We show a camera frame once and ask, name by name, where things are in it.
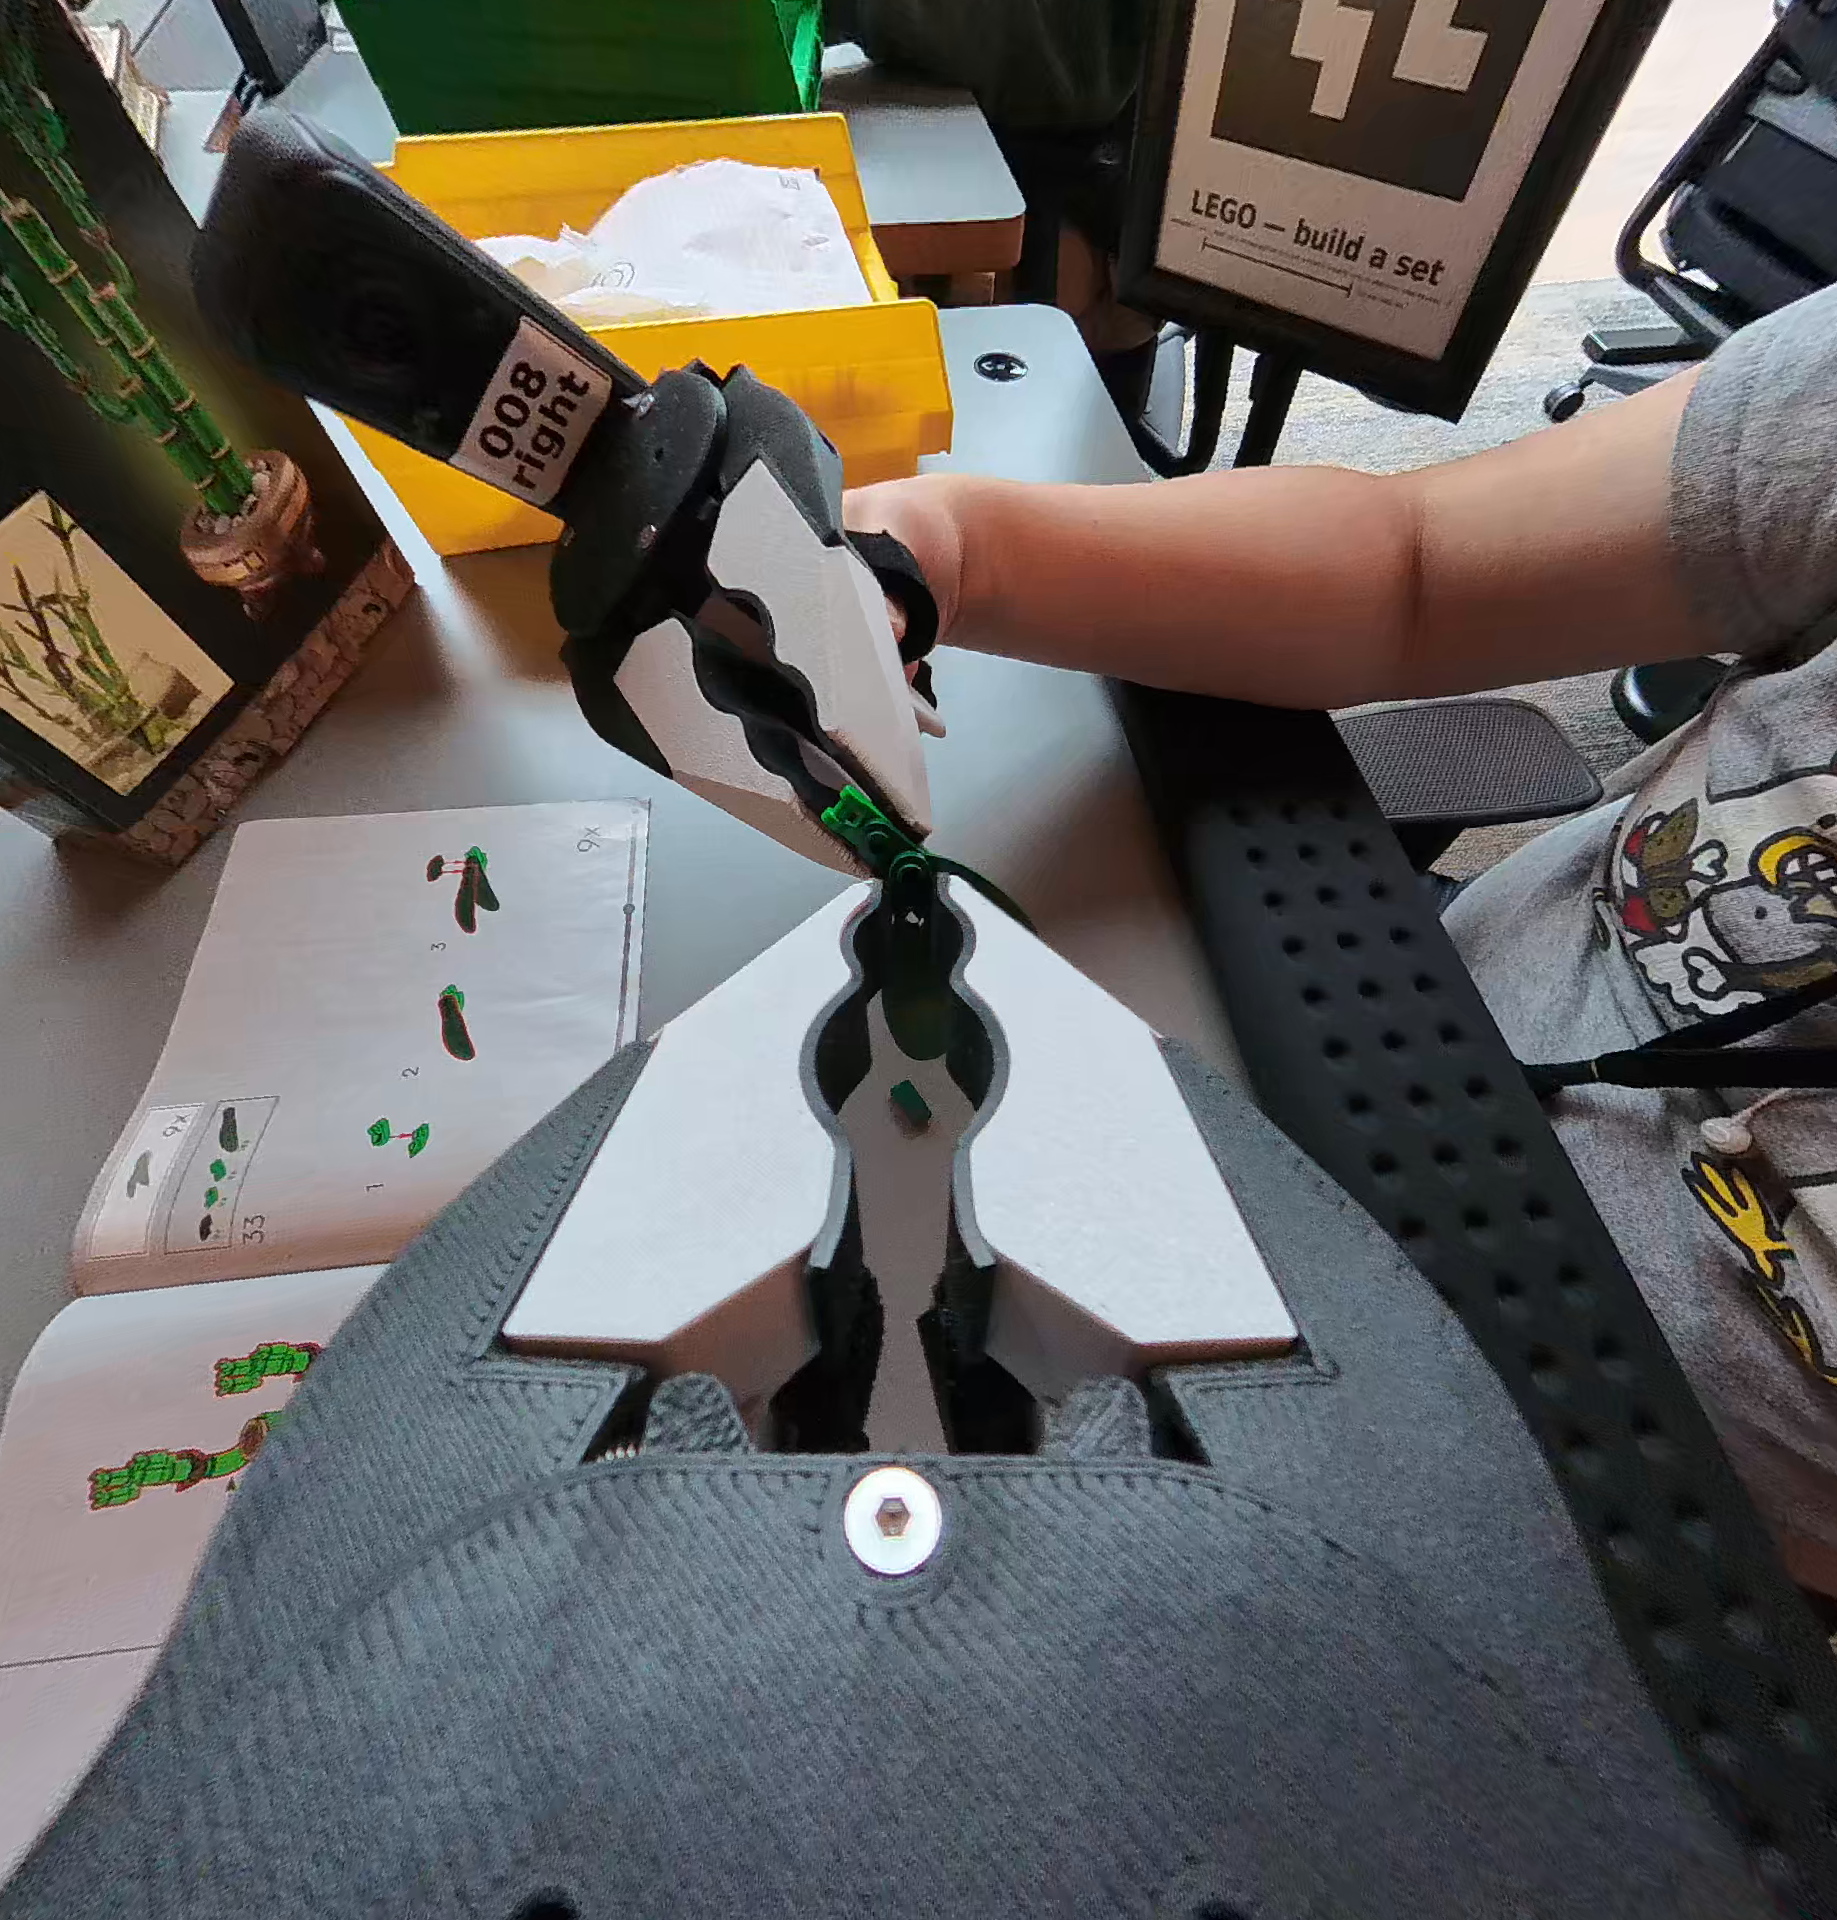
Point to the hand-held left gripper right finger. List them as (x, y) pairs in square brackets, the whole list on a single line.
[(1129, 1202)]

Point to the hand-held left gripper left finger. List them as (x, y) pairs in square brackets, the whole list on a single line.
[(678, 1202)]

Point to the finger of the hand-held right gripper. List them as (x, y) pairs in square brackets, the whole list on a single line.
[(836, 630), (709, 735)]

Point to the bright green lego piece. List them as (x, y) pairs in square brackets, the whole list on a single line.
[(859, 817)]

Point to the dark green lego leaf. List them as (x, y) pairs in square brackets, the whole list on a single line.
[(912, 990)]

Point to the person's right forearm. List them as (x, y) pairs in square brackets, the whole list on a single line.
[(1309, 570)]

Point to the small green lego piece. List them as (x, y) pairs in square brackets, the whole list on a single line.
[(910, 1105)]

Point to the bamboo lego set box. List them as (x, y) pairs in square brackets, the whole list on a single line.
[(94, 375)]

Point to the lego instruction booklet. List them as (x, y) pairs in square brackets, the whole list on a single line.
[(334, 960)]

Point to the person's right hand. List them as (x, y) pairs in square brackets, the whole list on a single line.
[(912, 518)]

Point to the yellow plastic bin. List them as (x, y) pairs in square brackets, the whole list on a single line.
[(798, 392)]

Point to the green plastic bin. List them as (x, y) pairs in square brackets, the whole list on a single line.
[(558, 60)]

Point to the white plastic bags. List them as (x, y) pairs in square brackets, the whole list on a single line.
[(709, 225)]

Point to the black mesh chair armrest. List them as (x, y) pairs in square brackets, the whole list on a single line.
[(1474, 758)]

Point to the black framed task sign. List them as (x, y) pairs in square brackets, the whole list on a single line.
[(1309, 225)]

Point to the grey printed t-shirt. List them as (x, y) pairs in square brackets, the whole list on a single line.
[(1773, 900)]

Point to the black office chair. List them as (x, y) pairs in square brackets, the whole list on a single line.
[(1788, 197)]

